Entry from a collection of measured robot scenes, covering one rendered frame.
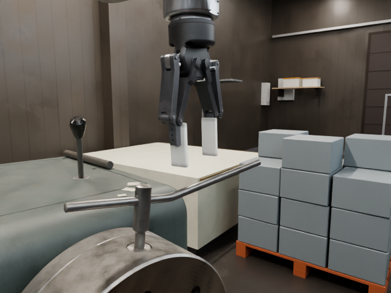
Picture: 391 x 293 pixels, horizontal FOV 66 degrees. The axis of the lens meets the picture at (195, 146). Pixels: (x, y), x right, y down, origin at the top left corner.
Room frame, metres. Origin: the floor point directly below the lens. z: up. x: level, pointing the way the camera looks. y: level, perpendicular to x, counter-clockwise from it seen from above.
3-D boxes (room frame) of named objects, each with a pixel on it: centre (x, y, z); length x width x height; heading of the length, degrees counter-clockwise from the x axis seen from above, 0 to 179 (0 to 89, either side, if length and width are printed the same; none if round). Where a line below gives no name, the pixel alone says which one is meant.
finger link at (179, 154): (0.47, 0.03, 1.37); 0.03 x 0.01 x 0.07; 57
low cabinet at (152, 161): (3.86, 0.29, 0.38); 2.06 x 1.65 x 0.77; 54
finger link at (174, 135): (0.45, 0.04, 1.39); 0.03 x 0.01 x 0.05; 147
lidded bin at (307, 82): (8.39, -3.18, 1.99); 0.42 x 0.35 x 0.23; 54
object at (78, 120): (0.62, 0.24, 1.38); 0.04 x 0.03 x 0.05; 44
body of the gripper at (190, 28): (0.50, 0.00, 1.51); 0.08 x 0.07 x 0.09; 147
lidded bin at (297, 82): (8.69, -2.77, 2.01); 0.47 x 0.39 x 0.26; 54
